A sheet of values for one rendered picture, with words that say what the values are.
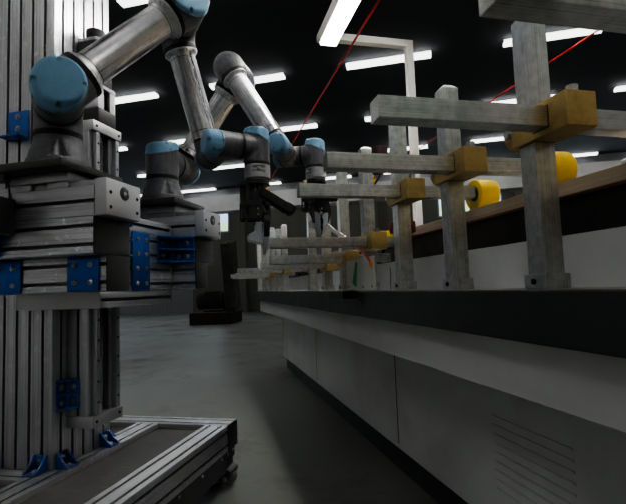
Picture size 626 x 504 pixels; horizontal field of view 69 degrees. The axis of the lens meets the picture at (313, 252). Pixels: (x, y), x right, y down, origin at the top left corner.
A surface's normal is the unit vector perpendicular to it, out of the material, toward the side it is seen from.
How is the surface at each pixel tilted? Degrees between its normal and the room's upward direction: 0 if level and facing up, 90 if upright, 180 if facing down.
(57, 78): 95
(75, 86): 96
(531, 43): 90
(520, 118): 90
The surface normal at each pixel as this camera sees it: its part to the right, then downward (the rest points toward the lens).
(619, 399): -0.97, 0.02
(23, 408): -0.23, -0.07
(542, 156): 0.23, -0.08
